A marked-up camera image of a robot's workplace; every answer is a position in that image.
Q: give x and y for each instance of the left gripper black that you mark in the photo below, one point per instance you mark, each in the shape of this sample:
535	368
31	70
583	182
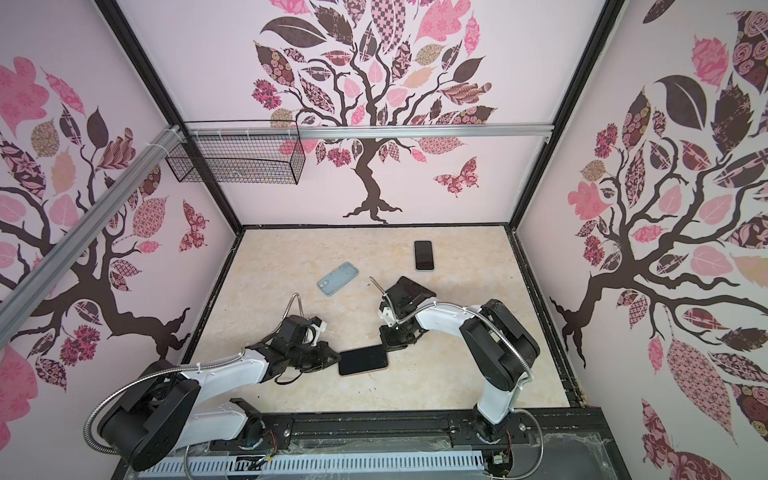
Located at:
324	355

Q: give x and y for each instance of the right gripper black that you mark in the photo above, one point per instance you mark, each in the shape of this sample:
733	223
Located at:
384	334

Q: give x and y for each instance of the black phone purple edge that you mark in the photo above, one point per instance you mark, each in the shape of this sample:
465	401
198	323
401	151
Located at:
363	360

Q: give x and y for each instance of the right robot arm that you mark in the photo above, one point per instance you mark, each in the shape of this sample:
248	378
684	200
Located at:
501	347

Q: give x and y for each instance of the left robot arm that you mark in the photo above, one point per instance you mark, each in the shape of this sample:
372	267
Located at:
169	407

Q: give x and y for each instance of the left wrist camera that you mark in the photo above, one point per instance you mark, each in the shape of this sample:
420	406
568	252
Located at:
316	328

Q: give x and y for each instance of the black wire basket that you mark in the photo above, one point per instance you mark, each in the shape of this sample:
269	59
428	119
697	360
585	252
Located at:
239	155

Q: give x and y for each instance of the aluminium rail back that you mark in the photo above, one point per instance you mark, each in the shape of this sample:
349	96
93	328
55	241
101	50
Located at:
380	132

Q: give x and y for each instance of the aluminium rail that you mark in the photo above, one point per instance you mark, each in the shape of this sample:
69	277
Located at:
380	132
18	307

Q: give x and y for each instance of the white slotted cable duct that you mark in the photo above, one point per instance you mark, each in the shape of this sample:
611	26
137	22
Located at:
321	465

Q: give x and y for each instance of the black base frame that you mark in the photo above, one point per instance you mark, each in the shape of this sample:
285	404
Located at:
546	443

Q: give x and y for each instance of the aluminium rail left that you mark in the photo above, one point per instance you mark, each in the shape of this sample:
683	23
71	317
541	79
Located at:
18	307

